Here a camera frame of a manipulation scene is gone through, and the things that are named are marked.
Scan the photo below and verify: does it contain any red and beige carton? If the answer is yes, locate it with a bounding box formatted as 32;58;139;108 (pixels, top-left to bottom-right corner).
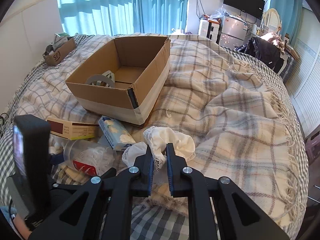
47;117;100;140

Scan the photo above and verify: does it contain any cream lace cloth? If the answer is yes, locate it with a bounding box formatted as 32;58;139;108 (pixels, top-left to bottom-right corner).
122;126;195;170

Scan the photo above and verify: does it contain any grey tape roll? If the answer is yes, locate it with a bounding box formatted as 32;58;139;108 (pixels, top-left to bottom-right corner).
85;74;115;88

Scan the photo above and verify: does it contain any light blue hair clip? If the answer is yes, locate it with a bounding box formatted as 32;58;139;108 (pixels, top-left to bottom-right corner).
103;70;115;83

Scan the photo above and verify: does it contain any person's left hand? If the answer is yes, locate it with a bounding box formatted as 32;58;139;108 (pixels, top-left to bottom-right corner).
10;214;31;239

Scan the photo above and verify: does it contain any blue tissue pack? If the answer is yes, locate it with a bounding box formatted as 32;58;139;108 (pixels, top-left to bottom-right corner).
98;115;136;151

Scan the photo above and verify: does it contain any beige plaid blanket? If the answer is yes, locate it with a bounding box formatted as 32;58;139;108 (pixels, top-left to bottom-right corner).
126;35;308;235

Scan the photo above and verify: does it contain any large open cardboard box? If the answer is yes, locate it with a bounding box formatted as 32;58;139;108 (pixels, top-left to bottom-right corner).
66;35;170;126

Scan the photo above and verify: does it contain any small SF cardboard box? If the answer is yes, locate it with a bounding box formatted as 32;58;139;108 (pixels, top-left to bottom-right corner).
43;37;76;66

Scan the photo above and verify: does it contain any white louvered wardrobe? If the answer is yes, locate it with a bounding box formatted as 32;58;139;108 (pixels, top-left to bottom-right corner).
286;8;319;137

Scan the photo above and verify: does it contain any dark jacket on chair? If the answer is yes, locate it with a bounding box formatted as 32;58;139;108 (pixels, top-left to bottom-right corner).
235;37;284;73

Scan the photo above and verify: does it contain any silver mini fridge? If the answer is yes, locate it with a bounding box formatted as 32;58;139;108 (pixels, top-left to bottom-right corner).
219;15;249;49

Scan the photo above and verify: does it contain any white suitcase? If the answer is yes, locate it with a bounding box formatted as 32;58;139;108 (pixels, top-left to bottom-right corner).
198;19;210;37

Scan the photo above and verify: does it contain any large blue window curtain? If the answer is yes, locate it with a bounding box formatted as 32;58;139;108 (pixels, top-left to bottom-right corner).
57;0;188;36

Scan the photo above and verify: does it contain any white oval vanity mirror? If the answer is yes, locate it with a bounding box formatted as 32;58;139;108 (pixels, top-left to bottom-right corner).
260;8;281;34

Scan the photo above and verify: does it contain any small blue side curtain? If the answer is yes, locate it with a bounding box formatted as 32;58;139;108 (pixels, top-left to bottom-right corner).
270;0;303;45

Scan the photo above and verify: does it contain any black wall television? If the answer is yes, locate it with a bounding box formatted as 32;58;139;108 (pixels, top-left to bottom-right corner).
223;0;265;20

